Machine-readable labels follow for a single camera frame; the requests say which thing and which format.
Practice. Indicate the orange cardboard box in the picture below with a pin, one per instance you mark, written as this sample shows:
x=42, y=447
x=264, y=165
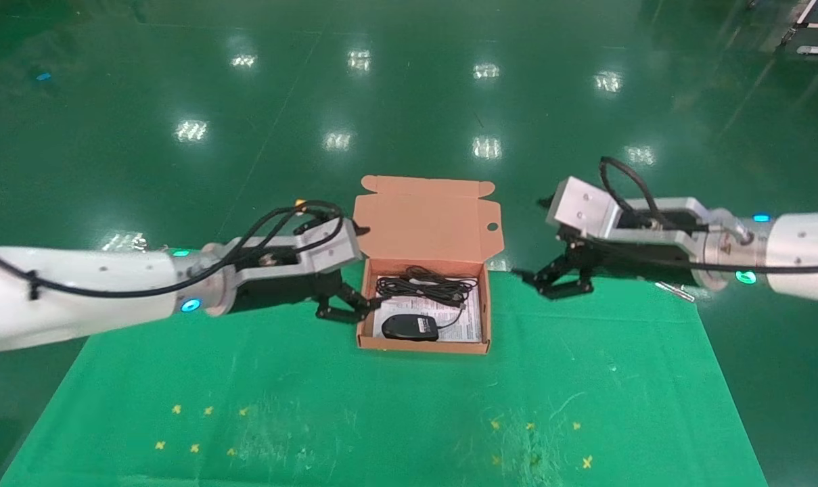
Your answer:
x=422, y=223

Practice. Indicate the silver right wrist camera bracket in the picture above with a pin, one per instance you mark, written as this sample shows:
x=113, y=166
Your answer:
x=581, y=206

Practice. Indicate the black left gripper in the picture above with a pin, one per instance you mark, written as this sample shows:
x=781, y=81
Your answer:
x=280, y=291

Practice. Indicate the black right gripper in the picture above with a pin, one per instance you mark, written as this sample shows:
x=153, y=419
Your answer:
x=639, y=256

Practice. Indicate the metal cloth clip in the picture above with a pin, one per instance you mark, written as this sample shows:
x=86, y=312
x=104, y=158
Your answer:
x=679, y=292

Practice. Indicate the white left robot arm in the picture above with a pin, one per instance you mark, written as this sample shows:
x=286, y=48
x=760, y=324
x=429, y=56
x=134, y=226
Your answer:
x=77, y=291

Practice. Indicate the white printed instruction sheet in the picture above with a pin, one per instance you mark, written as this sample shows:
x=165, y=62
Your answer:
x=469, y=329

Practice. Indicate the green table cloth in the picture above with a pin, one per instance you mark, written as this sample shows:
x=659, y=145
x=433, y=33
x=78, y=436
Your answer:
x=381, y=406

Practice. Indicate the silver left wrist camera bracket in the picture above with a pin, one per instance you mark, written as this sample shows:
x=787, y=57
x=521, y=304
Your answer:
x=334, y=247

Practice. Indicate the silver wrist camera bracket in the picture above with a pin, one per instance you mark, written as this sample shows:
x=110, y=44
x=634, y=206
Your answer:
x=581, y=206
x=334, y=247

